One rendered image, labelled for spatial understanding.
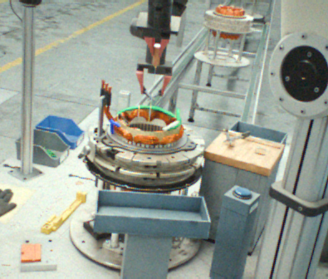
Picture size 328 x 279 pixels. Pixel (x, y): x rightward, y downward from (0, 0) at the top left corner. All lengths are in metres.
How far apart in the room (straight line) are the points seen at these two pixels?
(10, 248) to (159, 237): 0.49
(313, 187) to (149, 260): 0.40
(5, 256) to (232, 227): 0.60
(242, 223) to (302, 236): 0.28
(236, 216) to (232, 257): 0.12
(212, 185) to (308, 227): 0.49
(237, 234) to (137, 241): 0.30
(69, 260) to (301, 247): 0.64
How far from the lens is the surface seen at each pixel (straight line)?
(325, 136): 1.02
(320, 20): 0.91
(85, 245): 1.48
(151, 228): 1.14
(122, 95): 1.48
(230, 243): 1.38
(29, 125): 1.79
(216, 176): 1.50
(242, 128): 1.75
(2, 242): 1.54
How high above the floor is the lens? 1.65
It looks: 23 degrees down
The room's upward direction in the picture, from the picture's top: 8 degrees clockwise
